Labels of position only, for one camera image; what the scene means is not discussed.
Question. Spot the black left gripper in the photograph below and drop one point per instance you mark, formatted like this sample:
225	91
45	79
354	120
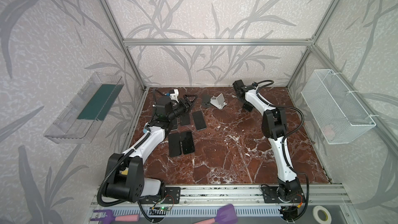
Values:
184	103

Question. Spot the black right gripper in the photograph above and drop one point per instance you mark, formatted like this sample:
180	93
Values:
245	102

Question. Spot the white wire mesh basket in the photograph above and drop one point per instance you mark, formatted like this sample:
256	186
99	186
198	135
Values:
337	111

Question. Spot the purple pink spatula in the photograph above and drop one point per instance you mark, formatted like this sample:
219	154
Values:
225	215

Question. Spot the white tape roll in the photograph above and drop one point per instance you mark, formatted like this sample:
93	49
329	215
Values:
321	215

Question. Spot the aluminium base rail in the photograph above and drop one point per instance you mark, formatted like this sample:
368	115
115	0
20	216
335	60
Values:
203	201

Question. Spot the clear plastic wall bin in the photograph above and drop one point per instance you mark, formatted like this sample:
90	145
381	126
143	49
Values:
80	121

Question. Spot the dark grey stand back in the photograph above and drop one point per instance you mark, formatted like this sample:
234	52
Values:
206	101

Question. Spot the white phone stand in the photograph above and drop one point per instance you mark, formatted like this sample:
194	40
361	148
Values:
218	101

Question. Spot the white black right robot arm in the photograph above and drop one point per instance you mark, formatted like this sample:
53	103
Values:
274	128

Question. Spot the yellow sponge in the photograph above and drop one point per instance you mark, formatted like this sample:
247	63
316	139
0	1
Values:
125	172

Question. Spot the black phone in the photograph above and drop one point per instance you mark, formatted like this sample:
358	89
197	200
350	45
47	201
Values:
174	123
187	142
199	120
185	120
174	145
248	106

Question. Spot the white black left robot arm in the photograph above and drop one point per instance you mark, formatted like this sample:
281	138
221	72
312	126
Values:
124	179

